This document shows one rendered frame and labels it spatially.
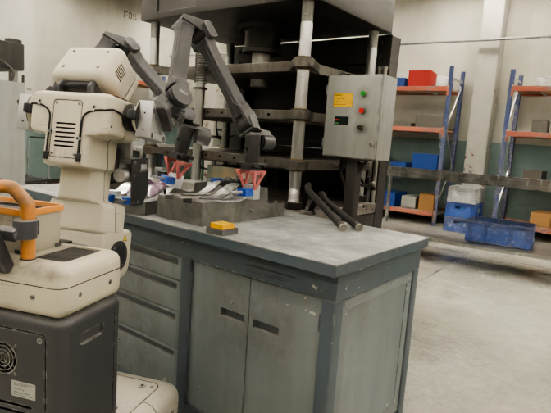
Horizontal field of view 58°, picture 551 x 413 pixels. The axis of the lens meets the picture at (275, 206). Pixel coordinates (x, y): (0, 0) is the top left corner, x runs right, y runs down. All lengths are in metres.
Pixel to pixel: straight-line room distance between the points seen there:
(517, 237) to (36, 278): 4.57
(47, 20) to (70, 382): 9.06
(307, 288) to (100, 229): 0.67
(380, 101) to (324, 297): 1.16
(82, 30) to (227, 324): 9.02
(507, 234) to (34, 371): 4.54
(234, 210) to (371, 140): 0.79
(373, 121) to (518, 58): 6.04
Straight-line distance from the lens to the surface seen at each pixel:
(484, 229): 5.28
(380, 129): 2.41
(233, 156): 2.83
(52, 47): 10.07
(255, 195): 1.85
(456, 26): 8.64
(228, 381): 1.90
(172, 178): 1.94
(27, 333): 1.34
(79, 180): 1.65
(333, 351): 1.56
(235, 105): 1.86
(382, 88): 2.41
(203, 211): 1.84
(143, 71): 2.09
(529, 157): 8.15
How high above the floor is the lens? 1.14
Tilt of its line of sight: 8 degrees down
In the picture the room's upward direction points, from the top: 4 degrees clockwise
